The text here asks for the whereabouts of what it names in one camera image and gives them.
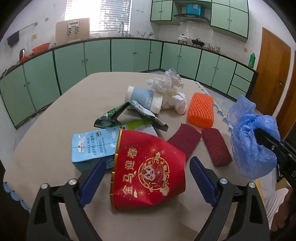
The green bottle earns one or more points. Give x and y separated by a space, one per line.
251 62

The orange spiky sponge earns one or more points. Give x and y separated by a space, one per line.
200 111

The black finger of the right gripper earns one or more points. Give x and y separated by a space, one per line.
265 139

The kettle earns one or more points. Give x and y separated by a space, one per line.
23 55

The green snack wrapper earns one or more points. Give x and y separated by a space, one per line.
129 111

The blue milk carton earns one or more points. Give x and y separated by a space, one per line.
88 148

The range hood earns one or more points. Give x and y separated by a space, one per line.
193 11

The white pot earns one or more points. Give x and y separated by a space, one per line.
182 39

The red basin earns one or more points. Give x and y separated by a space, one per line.
41 48

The green lower kitchen cabinets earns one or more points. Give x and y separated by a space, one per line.
32 85

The blue plastic bag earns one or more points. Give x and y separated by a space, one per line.
253 160

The black wok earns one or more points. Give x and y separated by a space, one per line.
197 42

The blue white paper cup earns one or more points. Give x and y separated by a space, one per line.
147 98

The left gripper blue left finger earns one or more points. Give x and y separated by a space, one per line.
89 182

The window with blinds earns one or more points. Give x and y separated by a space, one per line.
104 15

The red paper cup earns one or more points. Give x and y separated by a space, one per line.
147 171

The faucet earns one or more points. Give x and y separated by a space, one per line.
121 29

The green upper wall cabinets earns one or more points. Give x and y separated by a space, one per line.
230 18

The cardboard box on counter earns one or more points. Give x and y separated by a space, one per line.
72 31

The beige tablecloth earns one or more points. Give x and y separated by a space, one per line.
42 174

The wooden door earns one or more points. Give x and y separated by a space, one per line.
286 116
273 68

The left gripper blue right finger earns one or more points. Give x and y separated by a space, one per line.
206 180

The white tissue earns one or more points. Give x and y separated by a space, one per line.
168 86

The dark red scouring pad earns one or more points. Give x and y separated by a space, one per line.
216 147
185 139

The dark hanging towel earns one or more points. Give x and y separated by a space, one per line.
13 39

